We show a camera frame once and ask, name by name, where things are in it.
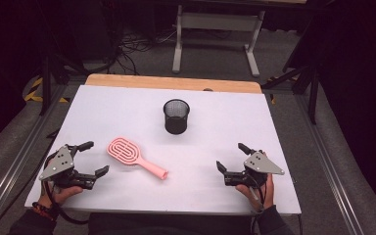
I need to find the black metal stand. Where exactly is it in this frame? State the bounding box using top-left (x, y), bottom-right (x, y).
top-left (261, 62), bottom-right (321, 125)
top-left (38, 53), bottom-right (90, 118)

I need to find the yellow and black hazard tape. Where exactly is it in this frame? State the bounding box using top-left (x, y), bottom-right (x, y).
top-left (266, 76), bottom-right (277, 106)
top-left (23, 75), bottom-right (71, 104)

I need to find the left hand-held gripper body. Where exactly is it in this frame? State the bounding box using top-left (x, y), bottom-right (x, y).
top-left (38, 145), bottom-right (97, 191)

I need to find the person's right hand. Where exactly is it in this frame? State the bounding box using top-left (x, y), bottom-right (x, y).
top-left (235, 173), bottom-right (275, 211)

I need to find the pink hairbrush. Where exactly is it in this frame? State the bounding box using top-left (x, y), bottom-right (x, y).
top-left (106, 136), bottom-right (169, 181)

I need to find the grey metal desk frame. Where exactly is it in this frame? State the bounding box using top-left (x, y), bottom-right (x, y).
top-left (171, 0), bottom-right (307, 78)

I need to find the black mesh pen holder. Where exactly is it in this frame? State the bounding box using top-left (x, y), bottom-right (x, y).
top-left (163, 98), bottom-right (191, 135)

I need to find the tangle of black floor cables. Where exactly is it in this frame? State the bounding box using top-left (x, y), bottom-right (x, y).
top-left (109, 27), bottom-right (179, 76)

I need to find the aluminium rail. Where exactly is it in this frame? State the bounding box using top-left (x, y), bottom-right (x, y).
top-left (294, 94), bottom-right (366, 235)
top-left (0, 83), bottom-right (67, 231)

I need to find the hand-held gripper cable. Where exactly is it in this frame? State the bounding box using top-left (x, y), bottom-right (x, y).
top-left (42, 181), bottom-right (90, 226)
top-left (248, 174), bottom-right (270, 215)

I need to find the right hand-held gripper cable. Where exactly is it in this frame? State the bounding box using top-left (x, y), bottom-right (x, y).
top-left (248, 174), bottom-right (270, 215)

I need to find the white board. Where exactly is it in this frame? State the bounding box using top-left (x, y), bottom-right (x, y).
top-left (23, 84), bottom-right (303, 216)

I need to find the left hand-held gripper cable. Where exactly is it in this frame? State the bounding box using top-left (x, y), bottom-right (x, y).
top-left (42, 181), bottom-right (90, 226)

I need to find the person's left hand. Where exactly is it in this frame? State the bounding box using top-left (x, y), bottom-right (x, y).
top-left (38, 182), bottom-right (84, 209)

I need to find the wooden table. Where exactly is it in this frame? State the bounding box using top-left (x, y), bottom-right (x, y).
top-left (84, 73), bottom-right (263, 95)

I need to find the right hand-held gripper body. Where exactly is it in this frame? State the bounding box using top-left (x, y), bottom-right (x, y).
top-left (223, 150), bottom-right (286, 189)

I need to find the red and black bracelet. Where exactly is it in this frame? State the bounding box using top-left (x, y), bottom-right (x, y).
top-left (31, 201), bottom-right (60, 221)

